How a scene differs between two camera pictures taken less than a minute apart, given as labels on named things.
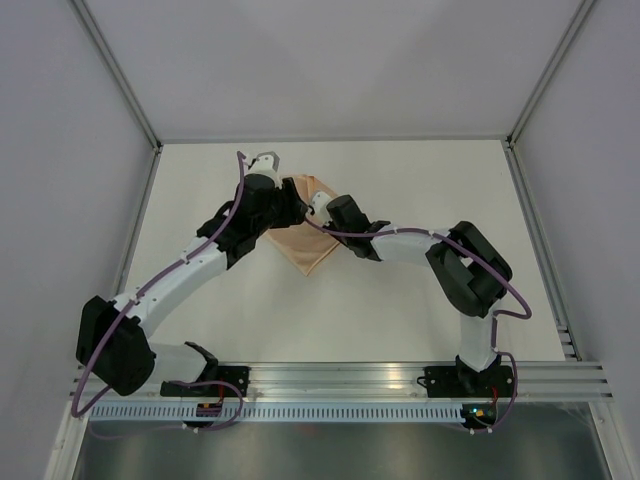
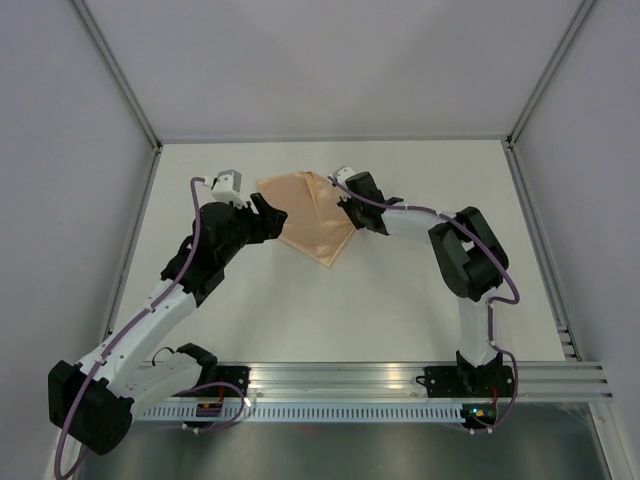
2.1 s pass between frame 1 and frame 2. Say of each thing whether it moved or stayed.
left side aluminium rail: stayed
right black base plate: stayed
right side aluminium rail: stayed
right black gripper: moved
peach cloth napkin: moved
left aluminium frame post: stayed
